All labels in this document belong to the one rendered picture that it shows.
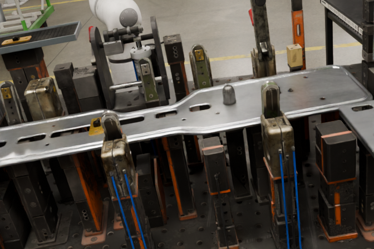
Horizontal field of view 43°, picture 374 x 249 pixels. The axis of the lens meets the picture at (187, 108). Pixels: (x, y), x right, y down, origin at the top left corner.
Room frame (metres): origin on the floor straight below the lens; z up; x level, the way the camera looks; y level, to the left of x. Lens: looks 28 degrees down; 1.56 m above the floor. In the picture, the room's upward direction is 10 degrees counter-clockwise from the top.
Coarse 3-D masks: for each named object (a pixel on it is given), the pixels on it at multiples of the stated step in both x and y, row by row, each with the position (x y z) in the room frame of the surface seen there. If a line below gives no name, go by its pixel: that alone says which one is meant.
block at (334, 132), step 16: (320, 128) 0.90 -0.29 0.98; (336, 128) 0.89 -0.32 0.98; (320, 144) 0.88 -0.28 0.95; (336, 144) 0.83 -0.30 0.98; (352, 144) 0.83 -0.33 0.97; (320, 160) 0.88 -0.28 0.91; (336, 160) 0.83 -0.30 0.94; (352, 160) 0.83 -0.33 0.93; (320, 176) 0.90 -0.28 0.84; (336, 176) 0.83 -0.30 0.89; (352, 176) 0.83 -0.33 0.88; (320, 192) 0.90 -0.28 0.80; (336, 192) 0.84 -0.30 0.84; (352, 192) 0.84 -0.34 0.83; (320, 208) 0.90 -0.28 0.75; (336, 208) 0.84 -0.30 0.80; (352, 208) 0.84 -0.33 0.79; (320, 224) 0.89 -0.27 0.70; (336, 224) 0.84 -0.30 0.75; (352, 224) 0.84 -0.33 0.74; (336, 240) 0.83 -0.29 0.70
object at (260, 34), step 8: (256, 0) 1.19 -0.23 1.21; (264, 0) 1.19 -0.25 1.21; (256, 8) 1.22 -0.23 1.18; (264, 8) 1.21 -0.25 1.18; (256, 16) 1.21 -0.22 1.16; (264, 16) 1.21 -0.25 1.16; (256, 24) 1.21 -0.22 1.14; (264, 24) 1.21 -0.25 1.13; (256, 32) 1.20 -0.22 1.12; (264, 32) 1.21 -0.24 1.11; (256, 40) 1.21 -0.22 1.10; (264, 40) 1.21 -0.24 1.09
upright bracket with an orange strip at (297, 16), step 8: (296, 0) 1.21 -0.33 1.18; (296, 8) 1.21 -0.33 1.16; (296, 16) 1.21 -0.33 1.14; (296, 24) 1.21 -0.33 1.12; (296, 32) 1.21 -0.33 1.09; (296, 40) 1.21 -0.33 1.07; (304, 48) 1.21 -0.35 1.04; (304, 56) 1.21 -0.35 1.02; (304, 64) 1.21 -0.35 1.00; (304, 120) 1.21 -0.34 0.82; (304, 128) 1.21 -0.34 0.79
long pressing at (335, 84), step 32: (192, 96) 1.13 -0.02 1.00; (256, 96) 1.07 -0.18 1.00; (288, 96) 1.04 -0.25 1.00; (320, 96) 1.01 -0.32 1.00; (352, 96) 0.98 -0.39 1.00; (0, 128) 1.15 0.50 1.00; (32, 128) 1.12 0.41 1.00; (64, 128) 1.09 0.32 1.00; (128, 128) 1.02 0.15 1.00; (160, 128) 0.99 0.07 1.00; (192, 128) 0.97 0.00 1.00; (224, 128) 0.95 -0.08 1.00; (0, 160) 0.99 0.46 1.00; (32, 160) 0.97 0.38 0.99
